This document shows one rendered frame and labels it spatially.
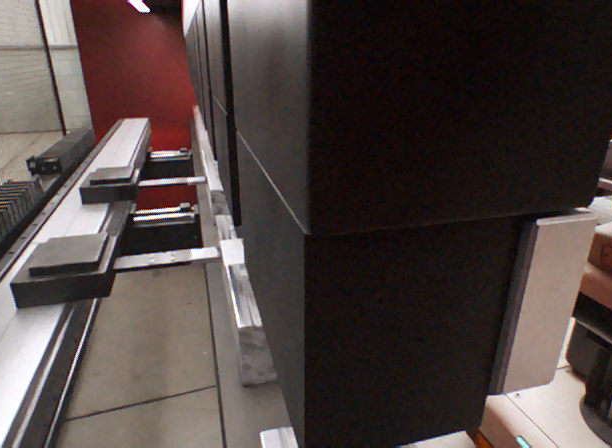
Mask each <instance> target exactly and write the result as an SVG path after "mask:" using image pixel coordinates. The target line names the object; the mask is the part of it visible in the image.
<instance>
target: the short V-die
mask: <svg viewBox="0 0 612 448"><path fill-rule="evenodd" d="M227 229H228V239H238V238H243V236H242V226H239V227H234V225H233V222H229V223H227ZM236 269H237V273H238V277H239V281H240V286H241V290H242V294H243V295H249V294H254V293H252V290H251V286H250V282H249V279H248V275H247V272H246V268H245V265H244V264H243V265H236Z"/></svg>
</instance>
